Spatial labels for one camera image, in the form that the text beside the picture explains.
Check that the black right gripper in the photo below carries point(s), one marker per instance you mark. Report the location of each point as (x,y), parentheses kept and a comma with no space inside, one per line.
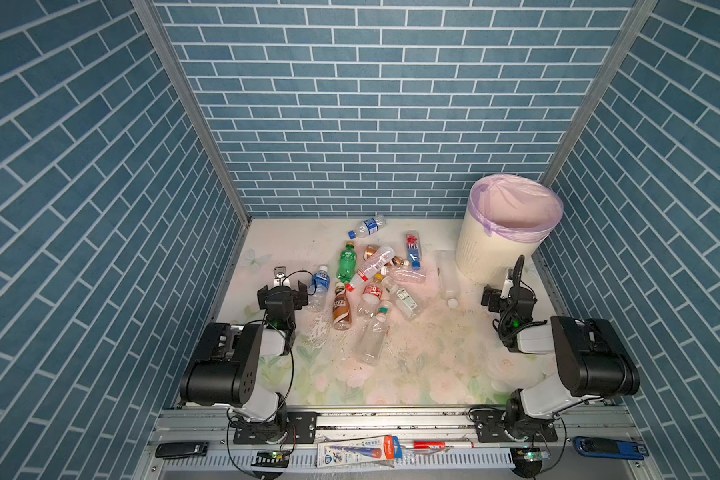
(517,294)

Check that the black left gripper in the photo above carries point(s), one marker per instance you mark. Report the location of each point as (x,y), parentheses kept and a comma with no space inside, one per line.
(282,294)

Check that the brown coffee drink bottle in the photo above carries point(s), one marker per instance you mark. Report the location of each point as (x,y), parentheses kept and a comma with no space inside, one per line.
(341,310)

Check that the clear bottle white cap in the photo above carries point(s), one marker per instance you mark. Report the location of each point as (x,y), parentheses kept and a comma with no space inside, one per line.
(449,283)

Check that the red label cola bottle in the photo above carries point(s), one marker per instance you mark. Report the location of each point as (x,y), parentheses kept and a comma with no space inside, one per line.
(371,297)

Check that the clear bottle green cap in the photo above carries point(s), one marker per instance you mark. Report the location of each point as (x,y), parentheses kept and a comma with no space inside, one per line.
(372,340)

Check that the blue label water bottle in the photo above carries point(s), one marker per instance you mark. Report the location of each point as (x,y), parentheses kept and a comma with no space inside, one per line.
(368,227)

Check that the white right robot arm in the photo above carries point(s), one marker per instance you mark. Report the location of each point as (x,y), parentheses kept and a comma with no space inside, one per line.
(591,362)

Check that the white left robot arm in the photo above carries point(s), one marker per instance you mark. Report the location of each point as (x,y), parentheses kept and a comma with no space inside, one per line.
(222,371)

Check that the white bin with pink liner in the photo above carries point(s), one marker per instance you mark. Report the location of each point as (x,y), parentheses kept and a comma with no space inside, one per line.
(507,217)

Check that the green soda bottle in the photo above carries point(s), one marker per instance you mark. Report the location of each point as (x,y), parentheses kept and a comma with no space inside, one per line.
(347,263)

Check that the amber small bottle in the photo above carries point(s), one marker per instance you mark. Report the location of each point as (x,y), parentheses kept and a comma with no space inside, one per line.
(385,253)

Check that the clear bottle green label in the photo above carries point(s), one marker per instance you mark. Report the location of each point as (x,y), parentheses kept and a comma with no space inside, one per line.
(410,306)

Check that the clear bottle red cap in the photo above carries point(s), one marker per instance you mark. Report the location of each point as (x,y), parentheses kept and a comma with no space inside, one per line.
(367,270)

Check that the clear ribbed bottle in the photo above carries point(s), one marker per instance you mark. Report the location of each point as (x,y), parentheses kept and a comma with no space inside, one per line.
(403,275)

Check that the blue red label bottle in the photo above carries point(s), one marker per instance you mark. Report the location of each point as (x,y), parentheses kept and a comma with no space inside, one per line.
(413,249)

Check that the blue black device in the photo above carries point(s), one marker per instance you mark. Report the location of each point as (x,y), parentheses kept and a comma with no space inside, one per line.
(597,447)

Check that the white glue tube package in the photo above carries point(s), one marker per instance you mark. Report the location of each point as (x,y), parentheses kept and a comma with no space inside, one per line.
(371,450)

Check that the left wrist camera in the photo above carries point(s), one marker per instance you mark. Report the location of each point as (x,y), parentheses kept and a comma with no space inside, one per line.
(280,277)

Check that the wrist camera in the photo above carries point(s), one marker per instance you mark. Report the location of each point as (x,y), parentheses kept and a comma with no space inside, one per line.
(507,285)
(280,277)

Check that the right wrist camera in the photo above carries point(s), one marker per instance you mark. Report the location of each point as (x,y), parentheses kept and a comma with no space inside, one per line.
(507,285)

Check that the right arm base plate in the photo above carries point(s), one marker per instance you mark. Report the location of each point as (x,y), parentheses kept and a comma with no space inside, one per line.
(497,426)

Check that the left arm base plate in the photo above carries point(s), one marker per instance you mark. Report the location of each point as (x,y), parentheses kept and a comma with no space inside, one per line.
(293,427)

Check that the red handled tool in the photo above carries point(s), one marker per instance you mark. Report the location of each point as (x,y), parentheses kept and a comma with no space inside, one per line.
(435,446)

